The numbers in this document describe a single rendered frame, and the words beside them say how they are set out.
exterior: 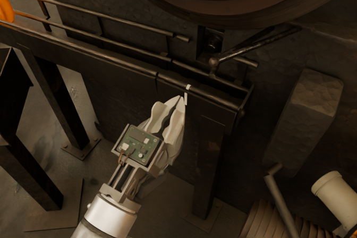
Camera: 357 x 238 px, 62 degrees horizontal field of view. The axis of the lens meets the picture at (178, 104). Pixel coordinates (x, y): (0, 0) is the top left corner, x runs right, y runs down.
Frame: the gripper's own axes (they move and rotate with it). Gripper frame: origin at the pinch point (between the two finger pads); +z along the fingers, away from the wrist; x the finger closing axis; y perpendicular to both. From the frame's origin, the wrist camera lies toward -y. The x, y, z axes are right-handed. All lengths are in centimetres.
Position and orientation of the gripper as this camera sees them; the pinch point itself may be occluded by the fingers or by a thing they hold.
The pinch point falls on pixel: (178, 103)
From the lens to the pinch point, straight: 56.1
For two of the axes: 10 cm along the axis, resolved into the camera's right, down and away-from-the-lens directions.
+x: -8.7, -3.9, 3.1
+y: -1.5, -3.9, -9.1
